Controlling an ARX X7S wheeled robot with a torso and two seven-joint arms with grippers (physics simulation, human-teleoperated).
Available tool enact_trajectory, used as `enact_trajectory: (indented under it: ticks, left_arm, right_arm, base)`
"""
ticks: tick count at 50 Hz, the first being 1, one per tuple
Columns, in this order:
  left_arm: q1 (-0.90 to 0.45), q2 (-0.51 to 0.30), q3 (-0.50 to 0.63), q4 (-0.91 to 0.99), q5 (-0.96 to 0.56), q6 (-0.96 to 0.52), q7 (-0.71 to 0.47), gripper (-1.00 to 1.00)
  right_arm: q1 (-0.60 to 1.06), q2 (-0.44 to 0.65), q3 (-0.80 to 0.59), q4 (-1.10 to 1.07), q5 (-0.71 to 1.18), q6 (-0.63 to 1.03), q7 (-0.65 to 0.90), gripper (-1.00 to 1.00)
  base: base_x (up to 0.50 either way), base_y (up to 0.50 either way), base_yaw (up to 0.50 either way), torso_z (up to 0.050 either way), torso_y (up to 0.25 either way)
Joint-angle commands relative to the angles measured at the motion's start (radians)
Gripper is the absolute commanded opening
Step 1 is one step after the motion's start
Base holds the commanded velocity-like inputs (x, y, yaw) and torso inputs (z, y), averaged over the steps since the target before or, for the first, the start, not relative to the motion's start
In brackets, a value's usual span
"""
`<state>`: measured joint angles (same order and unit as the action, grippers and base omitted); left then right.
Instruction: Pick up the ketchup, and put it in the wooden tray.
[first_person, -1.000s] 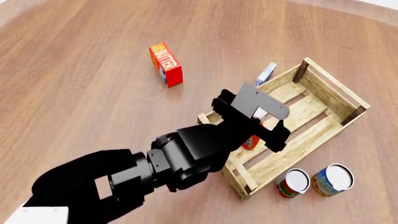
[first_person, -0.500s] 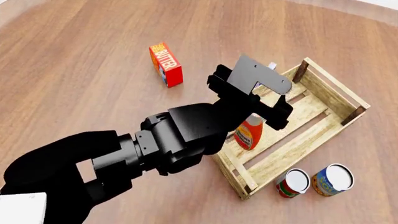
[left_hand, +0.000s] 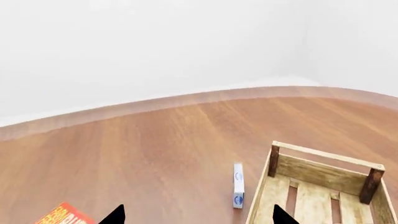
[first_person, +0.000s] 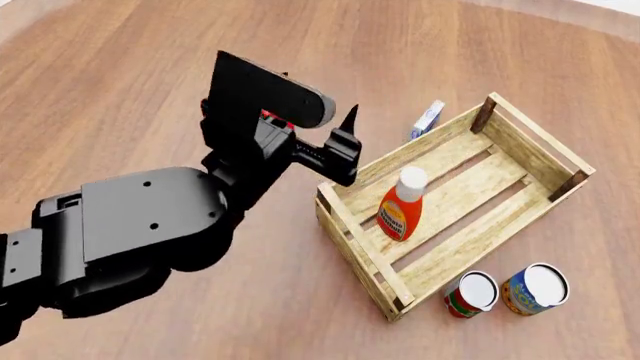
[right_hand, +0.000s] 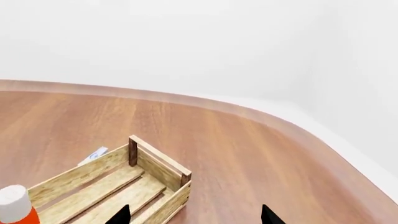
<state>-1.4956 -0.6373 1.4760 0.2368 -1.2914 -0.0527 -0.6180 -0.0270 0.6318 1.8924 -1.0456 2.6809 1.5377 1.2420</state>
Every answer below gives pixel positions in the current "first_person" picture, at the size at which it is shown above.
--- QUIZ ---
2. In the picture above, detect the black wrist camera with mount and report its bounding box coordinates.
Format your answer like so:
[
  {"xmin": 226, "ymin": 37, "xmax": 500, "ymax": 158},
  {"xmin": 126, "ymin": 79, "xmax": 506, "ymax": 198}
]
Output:
[{"xmin": 207, "ymin": 49, "xmax": 337, "ymax": 152}]

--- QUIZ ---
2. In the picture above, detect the red ketchup bottle white cap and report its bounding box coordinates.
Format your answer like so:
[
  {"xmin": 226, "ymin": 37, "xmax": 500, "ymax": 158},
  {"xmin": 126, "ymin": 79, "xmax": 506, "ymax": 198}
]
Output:
[{"xmin": 376, "ymin": 165, "xmax": 429, "ymax": 243}]

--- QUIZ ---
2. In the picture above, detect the blue yellow soup can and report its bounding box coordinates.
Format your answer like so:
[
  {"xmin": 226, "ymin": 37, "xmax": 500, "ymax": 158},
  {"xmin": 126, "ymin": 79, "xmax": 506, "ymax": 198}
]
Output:
[{"xmin": 500, "ymin": 261, "xmax": 571, "ymax": 318}]

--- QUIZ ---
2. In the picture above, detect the small blue white carton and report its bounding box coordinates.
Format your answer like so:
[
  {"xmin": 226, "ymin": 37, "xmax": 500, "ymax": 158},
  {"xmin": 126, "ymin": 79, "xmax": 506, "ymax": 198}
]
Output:
[{"xmin": 409, "ymin": 99, "xmax": 447, "ymax": 142}]

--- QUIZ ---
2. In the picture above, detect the wooden slatted tray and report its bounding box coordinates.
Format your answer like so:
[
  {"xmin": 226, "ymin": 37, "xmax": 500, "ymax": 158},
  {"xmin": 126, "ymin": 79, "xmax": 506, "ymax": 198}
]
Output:
[{"xmin": 314, "ymin": 91, "xmax": 597, "ymax": 324}]

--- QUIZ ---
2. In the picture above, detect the red tomato can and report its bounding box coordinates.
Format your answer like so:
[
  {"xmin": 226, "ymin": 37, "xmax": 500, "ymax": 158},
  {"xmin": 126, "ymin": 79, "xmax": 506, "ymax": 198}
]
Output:
[{"xmin": 443, "ymin": 270, "xmax": 501, "ymax": 320}]

